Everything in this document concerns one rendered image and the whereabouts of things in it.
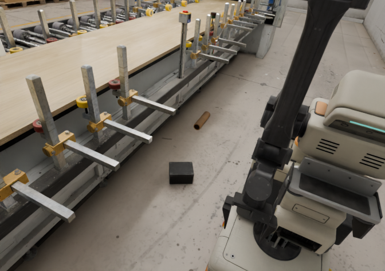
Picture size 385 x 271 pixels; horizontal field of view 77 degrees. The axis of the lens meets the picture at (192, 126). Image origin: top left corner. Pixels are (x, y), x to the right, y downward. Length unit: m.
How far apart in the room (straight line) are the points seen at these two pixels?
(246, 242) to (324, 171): 0.82
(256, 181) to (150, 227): 1.38
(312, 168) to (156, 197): 1.38
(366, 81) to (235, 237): 1.11
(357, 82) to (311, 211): 0.51
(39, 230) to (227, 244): 1.12
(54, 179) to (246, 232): 1.08
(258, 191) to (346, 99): 0.33
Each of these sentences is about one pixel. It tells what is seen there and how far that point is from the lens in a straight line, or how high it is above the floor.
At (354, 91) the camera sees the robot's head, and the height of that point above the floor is 1.35.
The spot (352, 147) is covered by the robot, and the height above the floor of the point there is 1.18.
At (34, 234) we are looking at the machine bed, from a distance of 1.82.
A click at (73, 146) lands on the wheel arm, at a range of 1.20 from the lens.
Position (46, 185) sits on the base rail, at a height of 0.70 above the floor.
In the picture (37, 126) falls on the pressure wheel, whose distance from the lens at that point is 1.27.
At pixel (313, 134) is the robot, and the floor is 1.18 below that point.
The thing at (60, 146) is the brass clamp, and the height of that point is 0.84.
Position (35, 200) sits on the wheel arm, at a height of 0.82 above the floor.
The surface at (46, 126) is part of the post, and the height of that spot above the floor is 0.96.
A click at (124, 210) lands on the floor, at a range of 1.96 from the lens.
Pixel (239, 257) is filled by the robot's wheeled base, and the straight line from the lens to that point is 1.52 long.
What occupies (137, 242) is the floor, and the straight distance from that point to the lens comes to 1.82.
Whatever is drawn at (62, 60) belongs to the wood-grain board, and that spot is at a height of 0.90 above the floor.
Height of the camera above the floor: 1.60
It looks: 36 degrees down
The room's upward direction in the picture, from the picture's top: 7 degrees clockwise
